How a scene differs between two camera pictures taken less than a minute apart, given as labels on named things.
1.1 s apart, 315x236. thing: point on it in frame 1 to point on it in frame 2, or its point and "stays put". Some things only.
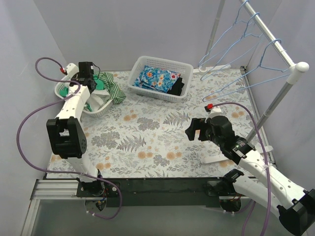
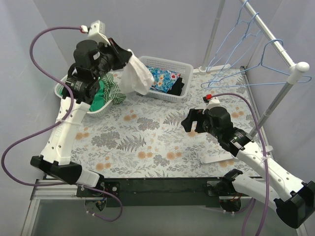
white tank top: x=97 y=98 to x=136 y=77
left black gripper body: x=86 y=81 to x=117 y=56
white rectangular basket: x=137 y=64 stays put
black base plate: x=163 y=192 stays put
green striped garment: x=116 y=95 stays put
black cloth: x=176 y=89 stays put
